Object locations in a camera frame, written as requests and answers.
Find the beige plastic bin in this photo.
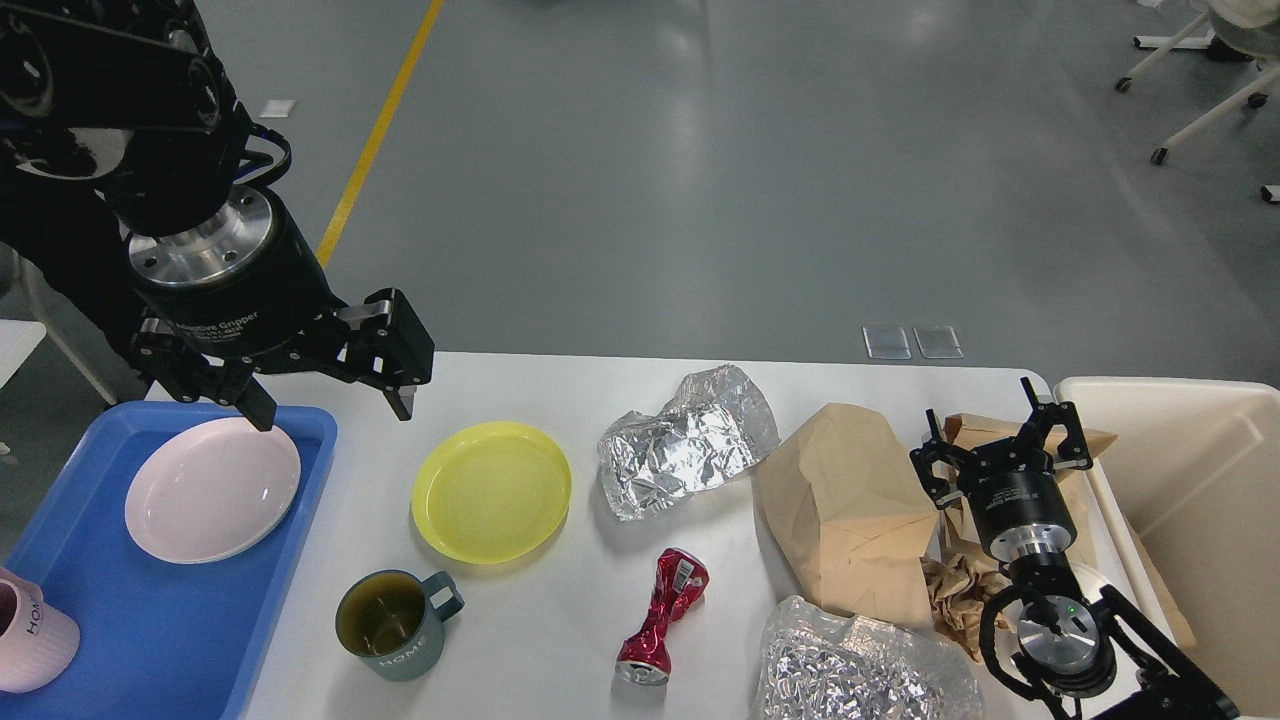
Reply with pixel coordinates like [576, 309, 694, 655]
[1055, 377, 1279, 719]

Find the blue plastic tray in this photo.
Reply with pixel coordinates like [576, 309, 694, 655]
[1, 401, 338, 719]

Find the pink HOME mug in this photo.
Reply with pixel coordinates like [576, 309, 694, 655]
[1, 568, 81, 693]

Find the crumpled brown paper ball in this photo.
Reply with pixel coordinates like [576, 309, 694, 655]
[920, 552, 1010, 664]

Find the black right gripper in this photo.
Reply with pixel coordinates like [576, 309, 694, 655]
[909, 377, 1093, 562]

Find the crumpled foil sheet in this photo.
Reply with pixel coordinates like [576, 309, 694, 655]
[750, 594, 986, 719]
[596, 364, 781, 521]

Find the person in black clothes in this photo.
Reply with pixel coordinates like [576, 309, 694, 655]
[1, 169, 154, 388]

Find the teal HOME mug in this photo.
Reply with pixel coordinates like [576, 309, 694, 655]
[334, 569, 465, 682]

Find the white chair base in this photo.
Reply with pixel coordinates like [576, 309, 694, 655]
[1114, 1, 1279, 167]

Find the pink plate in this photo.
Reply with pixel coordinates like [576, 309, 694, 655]
[124, 416, 301, 564]

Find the crumpled foil sheet lower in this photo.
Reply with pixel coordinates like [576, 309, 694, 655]
[750, 594, 986, 719]

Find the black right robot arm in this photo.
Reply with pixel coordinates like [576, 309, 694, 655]
[910, 378, 1240, 719]

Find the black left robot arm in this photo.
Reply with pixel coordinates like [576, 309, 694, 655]
[1, 1, 435, 430]

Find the crumpled foil sheet upper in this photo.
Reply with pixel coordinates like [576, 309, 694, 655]
[596, 364, 781, 521]

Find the large brown paper bag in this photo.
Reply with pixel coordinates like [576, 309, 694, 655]
[755, 404, 937, 628]

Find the crushed red can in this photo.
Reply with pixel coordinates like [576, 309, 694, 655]
[614, 547, 710, 687]

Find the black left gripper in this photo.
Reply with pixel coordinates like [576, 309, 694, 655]
[127, 186, 435, 432]

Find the yellow plastic plate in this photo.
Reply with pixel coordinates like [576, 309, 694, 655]
[410, 421, 573, 565]

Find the brown paper bag right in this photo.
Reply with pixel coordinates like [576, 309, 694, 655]
[943, 413, 1197, 650]

